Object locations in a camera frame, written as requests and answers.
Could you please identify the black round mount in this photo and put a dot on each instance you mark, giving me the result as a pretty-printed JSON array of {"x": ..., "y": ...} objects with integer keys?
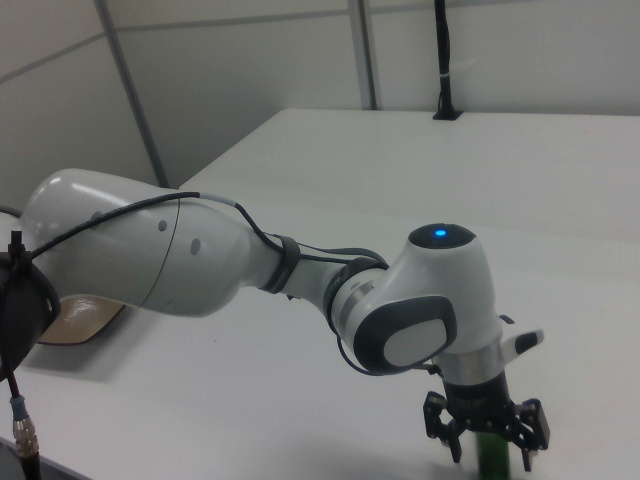
[{"x": 25, "y": 310}]

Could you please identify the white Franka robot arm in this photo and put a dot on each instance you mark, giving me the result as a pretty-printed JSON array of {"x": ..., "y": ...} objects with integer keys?
[{"x": 125, "y": 250}]

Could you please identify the green cucumber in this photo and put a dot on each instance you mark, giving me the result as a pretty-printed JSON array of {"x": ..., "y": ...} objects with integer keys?
[{"x": 492, "y": 457}]

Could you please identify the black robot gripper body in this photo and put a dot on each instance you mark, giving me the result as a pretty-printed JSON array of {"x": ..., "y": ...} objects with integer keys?
[{"x": 477, "y": 402}]

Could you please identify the square brown ceramic plate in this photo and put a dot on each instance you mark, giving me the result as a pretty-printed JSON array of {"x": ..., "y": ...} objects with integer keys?
[{"x": 75, "y": 320}]

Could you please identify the black camera pole stand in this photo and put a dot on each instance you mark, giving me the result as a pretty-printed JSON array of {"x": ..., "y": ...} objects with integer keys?
[{"x": 446, "y": 60}]

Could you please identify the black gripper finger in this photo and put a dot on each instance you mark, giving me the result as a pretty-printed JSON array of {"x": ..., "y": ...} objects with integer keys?
[
  {"x": 532, "y": 427},
  {"x": 440, "y": 422}
]

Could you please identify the grey metal partition post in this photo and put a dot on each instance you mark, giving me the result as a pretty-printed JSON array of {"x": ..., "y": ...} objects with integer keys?
[
  {"x": 366, "y": 50},
  {"x": 136, "y": 90}
]

